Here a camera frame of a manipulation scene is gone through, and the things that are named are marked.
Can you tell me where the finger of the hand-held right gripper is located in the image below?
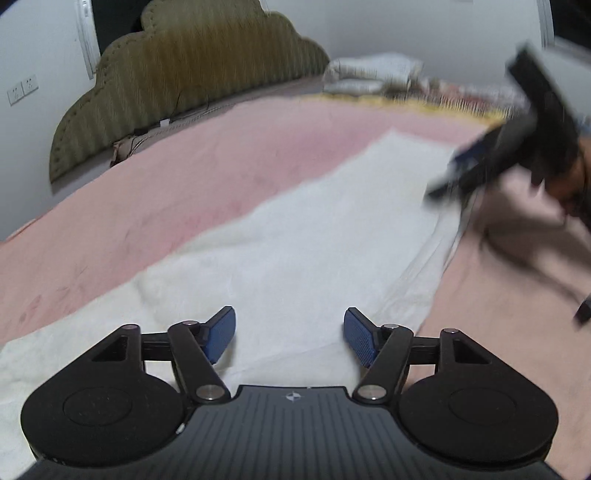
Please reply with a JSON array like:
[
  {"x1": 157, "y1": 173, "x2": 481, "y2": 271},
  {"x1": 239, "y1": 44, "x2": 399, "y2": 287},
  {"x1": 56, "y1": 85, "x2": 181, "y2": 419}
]
[{"x1": 425, "y1": 134, "x2": 492, "y2": 202}]

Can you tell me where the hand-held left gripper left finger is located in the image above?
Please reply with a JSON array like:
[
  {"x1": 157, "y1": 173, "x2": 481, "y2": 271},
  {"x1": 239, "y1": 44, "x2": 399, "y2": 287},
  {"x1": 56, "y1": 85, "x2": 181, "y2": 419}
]
[{"x1": 90, "y1": 305, "x2": 237, "y2": 405}]

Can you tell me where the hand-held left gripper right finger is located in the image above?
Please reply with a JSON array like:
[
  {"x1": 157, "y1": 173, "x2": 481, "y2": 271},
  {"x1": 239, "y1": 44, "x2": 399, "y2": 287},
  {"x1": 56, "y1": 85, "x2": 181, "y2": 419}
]
[{"x1": 342, "y1": 306, "x2": 495, "y2": 406}]

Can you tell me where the white towel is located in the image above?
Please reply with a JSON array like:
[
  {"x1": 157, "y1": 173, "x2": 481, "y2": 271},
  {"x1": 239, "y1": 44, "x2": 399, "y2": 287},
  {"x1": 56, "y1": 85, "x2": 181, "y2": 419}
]
[{"x1": 0, "y1": 129, "x2": 467, "y2": 478}]

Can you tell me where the person's right hand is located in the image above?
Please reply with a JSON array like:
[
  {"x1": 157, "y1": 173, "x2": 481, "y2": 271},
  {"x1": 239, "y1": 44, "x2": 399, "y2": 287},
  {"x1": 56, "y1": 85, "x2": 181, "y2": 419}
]
[{"x1": 542, "y1": 150, "x2": 591, "y2": 219}]

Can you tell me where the patterned blanket with yellow edge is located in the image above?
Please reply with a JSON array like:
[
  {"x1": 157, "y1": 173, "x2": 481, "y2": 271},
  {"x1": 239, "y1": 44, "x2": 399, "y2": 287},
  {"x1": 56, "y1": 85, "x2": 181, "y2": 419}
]
[{"x1": 318, "y1": 76, "x2": 520, "y2": 126}]

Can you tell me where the white pillow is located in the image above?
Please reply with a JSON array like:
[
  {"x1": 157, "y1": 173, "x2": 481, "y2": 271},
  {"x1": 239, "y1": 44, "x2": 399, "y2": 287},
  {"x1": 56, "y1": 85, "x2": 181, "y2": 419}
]
[{"x1": 322, "y1": 52, "x2": 424, "y2": 95}]

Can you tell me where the pink blanket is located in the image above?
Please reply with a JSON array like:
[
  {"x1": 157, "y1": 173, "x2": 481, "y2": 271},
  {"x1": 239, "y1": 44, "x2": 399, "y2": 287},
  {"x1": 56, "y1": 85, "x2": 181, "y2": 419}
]
[{"x1": 0, "y1": 95, "x2": 591, "y2": 478}]

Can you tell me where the tan cloth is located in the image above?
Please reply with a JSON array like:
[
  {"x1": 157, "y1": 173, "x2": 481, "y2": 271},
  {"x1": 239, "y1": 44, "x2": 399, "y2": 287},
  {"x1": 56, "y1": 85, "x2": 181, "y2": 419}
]
[{"x1": 111, "y1": 133, "x2": 155, "y2": 168}]

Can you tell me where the olive green padded headboard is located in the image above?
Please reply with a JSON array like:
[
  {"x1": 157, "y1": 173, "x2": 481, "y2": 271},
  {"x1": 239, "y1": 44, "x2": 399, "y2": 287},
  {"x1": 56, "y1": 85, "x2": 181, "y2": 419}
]
[{"x1": 48, "y1": 0, "x2": 331, "y2": 185}]

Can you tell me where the black cable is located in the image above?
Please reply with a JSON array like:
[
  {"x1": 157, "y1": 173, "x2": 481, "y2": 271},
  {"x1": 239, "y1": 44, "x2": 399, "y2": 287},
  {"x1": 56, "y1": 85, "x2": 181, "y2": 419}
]
[{"x1": 131, "y1": 90, "x2": 227, "y2": 151}]

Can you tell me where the white window frame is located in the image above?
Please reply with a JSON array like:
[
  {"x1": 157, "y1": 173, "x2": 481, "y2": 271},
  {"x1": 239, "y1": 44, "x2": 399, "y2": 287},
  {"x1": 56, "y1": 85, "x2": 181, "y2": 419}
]
[{"x1": 75, "y1": 0, "x2": 101, "y2": 78}]

